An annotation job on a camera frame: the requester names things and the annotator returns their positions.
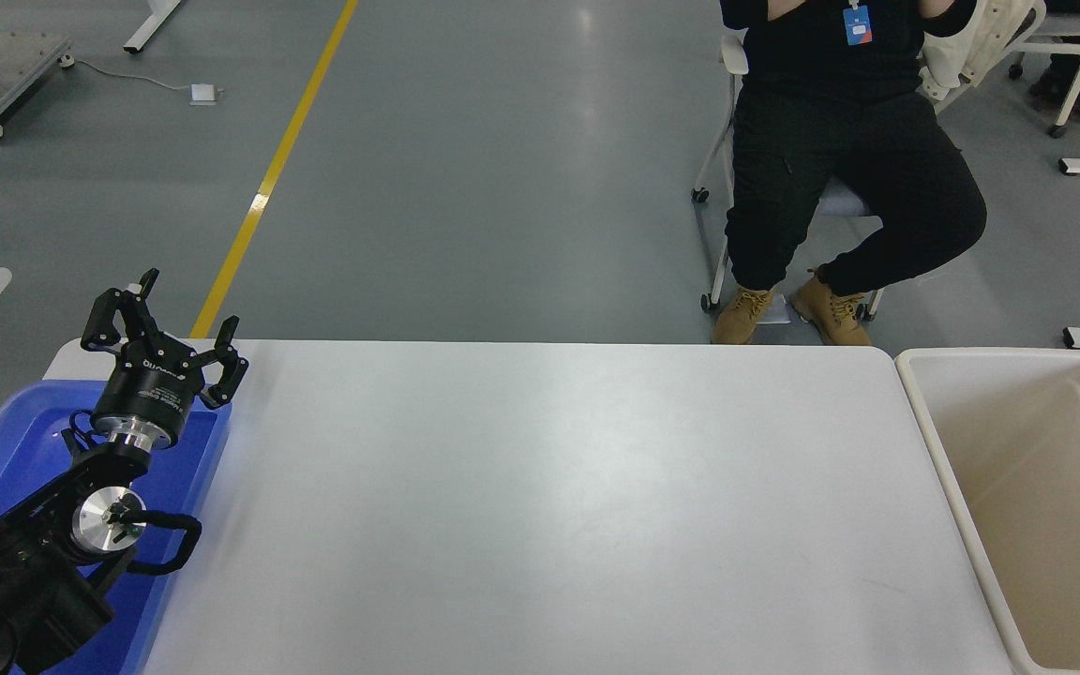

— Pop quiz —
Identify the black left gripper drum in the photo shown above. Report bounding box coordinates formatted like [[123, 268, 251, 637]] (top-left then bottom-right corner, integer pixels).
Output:
[[90, 339, 199, 443]]

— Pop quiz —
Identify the large pale plastic bin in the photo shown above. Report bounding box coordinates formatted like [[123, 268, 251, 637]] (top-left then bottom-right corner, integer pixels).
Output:
[[894, 348, 1080, 675]]

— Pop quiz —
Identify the blue plastic tray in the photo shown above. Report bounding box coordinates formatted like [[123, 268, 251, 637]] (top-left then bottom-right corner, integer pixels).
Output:
[[0, 379, 233, 675]]

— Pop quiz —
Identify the grey wheeled platform cart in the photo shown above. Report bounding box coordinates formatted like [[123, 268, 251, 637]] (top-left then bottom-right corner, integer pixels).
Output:
[[0, 31, 76, 143]]

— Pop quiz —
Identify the white table leg foot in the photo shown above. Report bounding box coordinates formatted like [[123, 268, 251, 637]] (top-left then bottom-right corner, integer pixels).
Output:
[[123, 0, 185, 54]]

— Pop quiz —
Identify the cream fabric garment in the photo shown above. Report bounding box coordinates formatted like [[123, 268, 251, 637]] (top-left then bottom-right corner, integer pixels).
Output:
[[918, 0, 1048, 114]]

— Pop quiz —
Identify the white wheeled chair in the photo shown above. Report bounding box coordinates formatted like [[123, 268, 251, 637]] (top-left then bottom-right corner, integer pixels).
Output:
[[692, 33, 884, 323]]

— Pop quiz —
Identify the white power adapter with cable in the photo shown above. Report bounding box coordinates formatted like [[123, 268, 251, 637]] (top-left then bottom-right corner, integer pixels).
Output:
[[74, 58, 222, 106]]

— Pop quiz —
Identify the white frame chair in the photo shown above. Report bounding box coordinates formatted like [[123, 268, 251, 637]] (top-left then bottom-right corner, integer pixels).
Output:
[[1007, 0, 1080, 140]]

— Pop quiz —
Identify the blue lanyard badge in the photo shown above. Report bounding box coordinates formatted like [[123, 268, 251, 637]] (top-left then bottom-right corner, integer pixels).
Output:
[[841, 0, 876, 47]]

